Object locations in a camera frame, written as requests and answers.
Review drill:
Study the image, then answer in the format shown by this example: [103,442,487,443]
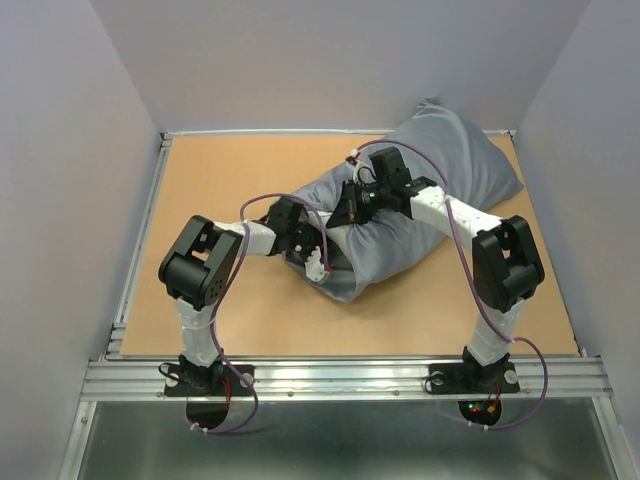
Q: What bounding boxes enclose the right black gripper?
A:
[324,178,390,229]

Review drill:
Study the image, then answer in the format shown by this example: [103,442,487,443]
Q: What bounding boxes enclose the purple cable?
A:
[187,193,334,435]
[347,139,549,431]

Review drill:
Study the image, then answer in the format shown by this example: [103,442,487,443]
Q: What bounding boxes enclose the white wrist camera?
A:
[304,247,331,284]
[345,149,375,184]

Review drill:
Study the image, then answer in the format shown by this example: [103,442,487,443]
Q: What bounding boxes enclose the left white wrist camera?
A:
[304,247,331,284]

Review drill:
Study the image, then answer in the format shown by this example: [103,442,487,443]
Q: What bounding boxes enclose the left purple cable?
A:
[187,193,334,435]

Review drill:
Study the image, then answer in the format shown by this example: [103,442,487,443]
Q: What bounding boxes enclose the metal front panel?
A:
[78,399,615,479]

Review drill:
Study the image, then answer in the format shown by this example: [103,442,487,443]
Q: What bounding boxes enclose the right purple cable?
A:
[347,139,549,431]

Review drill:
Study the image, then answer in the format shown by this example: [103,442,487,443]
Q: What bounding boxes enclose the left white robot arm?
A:
[158,194,331,397]

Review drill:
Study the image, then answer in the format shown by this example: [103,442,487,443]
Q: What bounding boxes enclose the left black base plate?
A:
[158,362,251,398]

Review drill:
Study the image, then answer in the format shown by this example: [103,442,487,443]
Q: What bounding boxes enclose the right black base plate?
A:
[424,363,520,395]

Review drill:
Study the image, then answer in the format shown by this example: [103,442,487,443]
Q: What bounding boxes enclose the grey pillowcase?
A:
[282,100,523,302]

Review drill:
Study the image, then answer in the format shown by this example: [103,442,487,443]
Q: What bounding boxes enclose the aluminium frame rail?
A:
[80,356,613,402]

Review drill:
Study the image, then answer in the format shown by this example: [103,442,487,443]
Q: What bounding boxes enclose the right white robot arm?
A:
[324,141,545,394]

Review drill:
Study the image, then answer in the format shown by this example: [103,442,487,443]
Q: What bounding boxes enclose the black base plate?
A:
[158,362,251,398]
[424,363,520,395]

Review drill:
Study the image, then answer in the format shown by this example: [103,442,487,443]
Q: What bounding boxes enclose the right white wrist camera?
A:
[345,149,375,184]

